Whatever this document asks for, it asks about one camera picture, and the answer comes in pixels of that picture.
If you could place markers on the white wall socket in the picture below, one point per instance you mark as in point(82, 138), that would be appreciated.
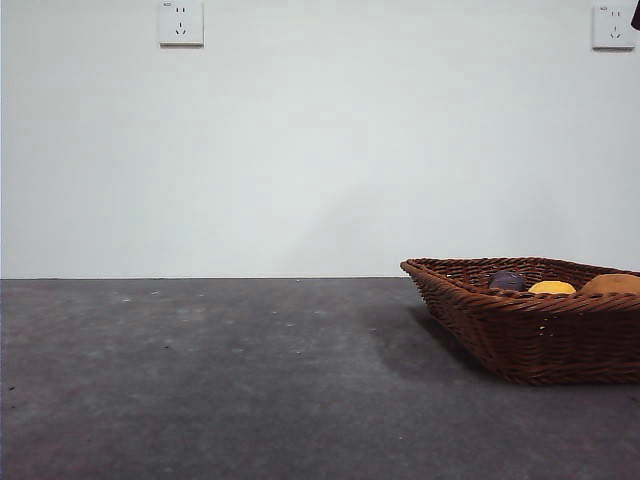
point(181, 24)
point(613, 27)

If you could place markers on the purple eggplant with green stem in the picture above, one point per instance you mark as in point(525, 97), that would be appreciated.
point(507, 281)

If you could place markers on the brown wicker basket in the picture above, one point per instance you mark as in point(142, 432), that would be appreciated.
point(540, 340)

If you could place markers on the brown potato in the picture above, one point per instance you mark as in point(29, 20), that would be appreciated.
point(612, 285)

